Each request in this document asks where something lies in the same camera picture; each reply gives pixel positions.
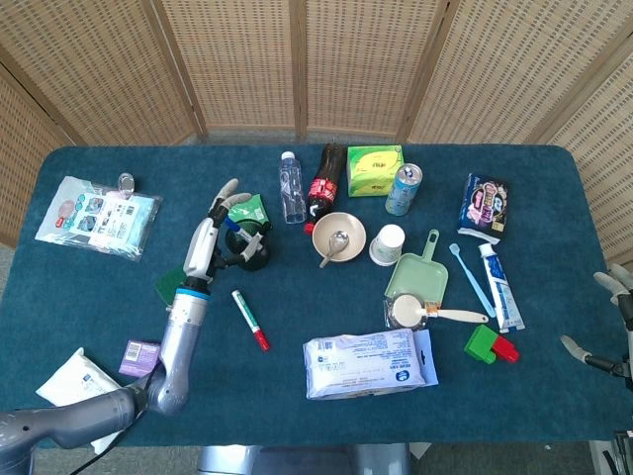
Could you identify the metal spoon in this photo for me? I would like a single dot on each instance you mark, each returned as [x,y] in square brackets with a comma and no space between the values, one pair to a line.
[338,241]

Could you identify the clear oval adhesive hook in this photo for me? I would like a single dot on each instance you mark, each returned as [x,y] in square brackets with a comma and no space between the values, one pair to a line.
[126,183]

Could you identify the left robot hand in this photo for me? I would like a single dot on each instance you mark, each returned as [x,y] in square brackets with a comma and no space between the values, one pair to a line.
[200,252]

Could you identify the light blue toothbrush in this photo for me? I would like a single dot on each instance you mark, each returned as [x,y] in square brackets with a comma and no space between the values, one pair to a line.
[472,279]

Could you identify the white blue toothpaste tube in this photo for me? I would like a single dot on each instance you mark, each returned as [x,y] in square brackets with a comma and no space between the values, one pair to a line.
[499,282]

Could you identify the beige bowl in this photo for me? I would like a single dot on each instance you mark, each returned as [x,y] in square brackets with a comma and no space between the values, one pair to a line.
[353,237]

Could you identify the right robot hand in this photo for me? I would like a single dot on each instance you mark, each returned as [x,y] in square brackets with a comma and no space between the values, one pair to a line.
[615,279]

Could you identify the cola bottle red label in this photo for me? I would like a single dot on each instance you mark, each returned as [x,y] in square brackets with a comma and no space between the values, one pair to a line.
[324,190]

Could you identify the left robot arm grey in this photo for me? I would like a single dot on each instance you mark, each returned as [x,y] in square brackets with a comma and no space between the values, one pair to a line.
[178,351]

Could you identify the light blue drink can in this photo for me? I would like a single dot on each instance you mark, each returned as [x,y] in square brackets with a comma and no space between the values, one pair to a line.
[403,193]

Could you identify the white paper cup stack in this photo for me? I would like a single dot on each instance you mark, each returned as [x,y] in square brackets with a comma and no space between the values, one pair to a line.
[387,245]

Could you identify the teal table cloth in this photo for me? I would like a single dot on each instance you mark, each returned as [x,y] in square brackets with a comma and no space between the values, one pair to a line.
[297,297]

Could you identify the green tissue pack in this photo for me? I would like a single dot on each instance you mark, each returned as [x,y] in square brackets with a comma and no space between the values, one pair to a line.
[373,170]

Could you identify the clear plastic water bottle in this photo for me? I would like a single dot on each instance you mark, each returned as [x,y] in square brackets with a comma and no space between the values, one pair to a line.
[292,190]

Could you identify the large white wet wipes pack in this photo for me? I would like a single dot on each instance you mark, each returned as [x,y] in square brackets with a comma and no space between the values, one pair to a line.
[361,366]

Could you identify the light green dustpan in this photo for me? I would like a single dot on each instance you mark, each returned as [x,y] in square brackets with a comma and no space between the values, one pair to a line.
[420,274]

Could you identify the red green marker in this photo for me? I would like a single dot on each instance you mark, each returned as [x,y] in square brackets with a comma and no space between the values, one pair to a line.
[249,319]

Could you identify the dark blue sanitary pad pack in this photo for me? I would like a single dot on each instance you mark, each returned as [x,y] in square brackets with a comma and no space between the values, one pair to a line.
[482,208]

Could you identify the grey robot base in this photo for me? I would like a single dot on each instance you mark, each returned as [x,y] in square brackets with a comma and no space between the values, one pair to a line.
[297,460]

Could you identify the green yellow sponge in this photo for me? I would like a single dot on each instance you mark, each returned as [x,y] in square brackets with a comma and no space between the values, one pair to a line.
[168,287]

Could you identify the small white wipes pack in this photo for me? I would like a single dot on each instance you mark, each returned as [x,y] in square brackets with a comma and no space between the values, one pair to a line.
[74,378]

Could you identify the purple box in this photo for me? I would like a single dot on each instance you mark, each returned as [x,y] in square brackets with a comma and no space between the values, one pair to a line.
[141,357]

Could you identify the green toy block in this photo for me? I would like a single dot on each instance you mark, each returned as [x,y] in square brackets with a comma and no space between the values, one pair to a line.
[479,344]

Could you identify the woven wooden folding screen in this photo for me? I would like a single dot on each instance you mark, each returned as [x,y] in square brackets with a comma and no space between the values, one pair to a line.
[247,64]

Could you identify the clear plastic packaged goods bag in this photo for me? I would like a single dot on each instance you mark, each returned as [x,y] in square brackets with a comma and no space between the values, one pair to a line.
[94,218]

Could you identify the green sachet packet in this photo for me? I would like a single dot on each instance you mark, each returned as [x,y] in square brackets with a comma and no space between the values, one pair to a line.
[257,213]

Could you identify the red toy block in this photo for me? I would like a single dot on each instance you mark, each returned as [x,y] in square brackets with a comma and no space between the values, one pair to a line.
[508,350]

